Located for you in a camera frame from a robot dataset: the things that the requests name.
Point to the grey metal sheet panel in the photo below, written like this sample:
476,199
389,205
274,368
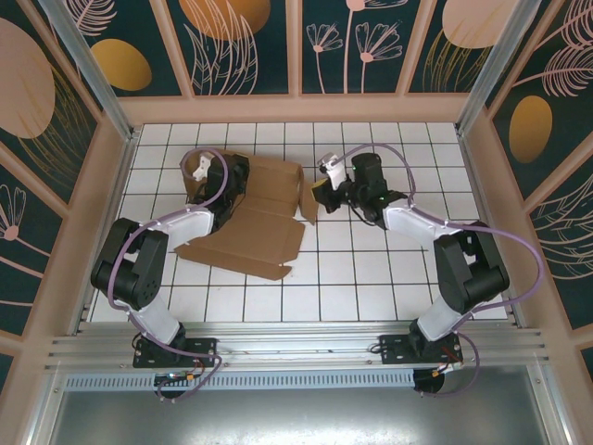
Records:
296,417

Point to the aluminium corner post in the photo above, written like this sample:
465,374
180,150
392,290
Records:
95,69
485,69

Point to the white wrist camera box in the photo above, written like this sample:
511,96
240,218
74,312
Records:
334,174
203,168

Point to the small circuit board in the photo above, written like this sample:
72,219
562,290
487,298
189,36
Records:
176,376

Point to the brown cardboard box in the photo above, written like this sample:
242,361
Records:
259,236

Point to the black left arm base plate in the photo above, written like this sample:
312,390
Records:
204,345

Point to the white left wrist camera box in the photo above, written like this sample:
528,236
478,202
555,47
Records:
203,168

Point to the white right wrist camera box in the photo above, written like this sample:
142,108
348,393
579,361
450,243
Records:
334,174

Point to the aluminium mounting rail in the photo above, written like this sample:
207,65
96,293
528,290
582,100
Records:
296,343

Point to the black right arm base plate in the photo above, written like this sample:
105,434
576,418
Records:
394,345

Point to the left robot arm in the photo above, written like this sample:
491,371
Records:
139,259

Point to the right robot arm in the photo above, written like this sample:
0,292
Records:
468,273

